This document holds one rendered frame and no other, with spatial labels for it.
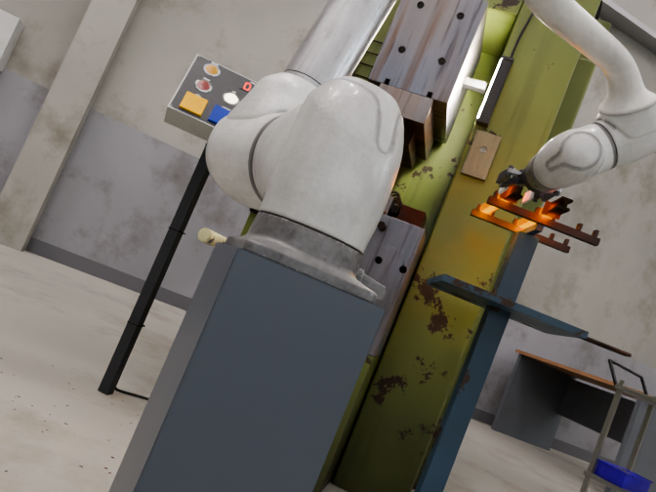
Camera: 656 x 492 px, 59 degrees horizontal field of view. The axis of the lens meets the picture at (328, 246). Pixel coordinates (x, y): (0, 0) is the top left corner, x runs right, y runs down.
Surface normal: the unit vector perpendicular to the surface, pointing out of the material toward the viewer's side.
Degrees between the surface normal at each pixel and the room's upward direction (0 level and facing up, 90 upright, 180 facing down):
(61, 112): 90
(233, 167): 121
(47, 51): 90
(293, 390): 90
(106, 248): 90
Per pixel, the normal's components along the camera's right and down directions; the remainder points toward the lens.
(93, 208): 0.31, 0.04
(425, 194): -0.18, -0.16
